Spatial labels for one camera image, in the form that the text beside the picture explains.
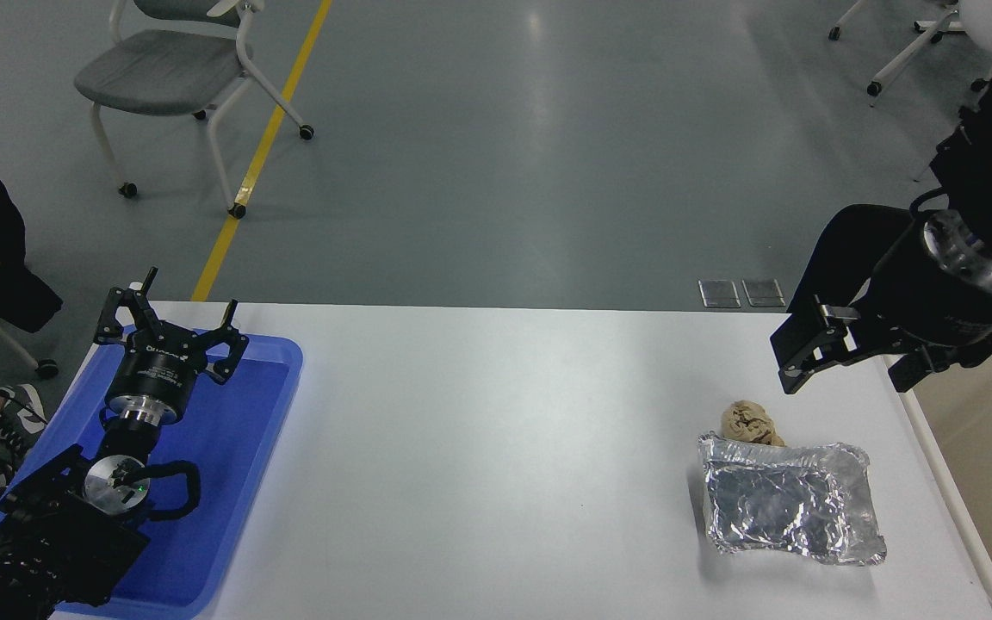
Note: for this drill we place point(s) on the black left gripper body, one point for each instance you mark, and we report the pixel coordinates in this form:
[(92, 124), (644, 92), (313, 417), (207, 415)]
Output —
[(156, 370)]

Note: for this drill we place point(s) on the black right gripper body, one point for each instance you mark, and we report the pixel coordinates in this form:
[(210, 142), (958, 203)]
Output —
[(935, 301)]

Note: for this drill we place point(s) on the silver foil tray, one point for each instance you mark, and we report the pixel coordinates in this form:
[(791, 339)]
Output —
[(793, 504)]

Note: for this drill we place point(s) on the metal floor socket plate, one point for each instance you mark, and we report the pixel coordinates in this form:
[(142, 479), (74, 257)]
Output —
[(719, 294), (763, 293)]

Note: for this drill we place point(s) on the crumpled tan paper ball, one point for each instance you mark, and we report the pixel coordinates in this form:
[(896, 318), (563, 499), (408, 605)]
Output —
[(750, 422)]

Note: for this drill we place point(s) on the blue plastic tray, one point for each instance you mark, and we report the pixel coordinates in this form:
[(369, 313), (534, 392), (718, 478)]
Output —
[(229, 448)]

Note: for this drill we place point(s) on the large pale bin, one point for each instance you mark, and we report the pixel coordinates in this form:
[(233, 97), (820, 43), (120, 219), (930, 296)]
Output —
[(991, 448)]

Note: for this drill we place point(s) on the person's shoe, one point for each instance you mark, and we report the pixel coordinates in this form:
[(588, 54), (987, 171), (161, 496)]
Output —
[(18, 422)]

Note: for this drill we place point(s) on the white chair on castors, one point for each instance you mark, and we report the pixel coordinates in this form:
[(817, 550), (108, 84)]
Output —
[(991, 21)]

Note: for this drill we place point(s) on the grey chair with white frame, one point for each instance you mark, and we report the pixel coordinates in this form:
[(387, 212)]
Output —
[(160, 69)]

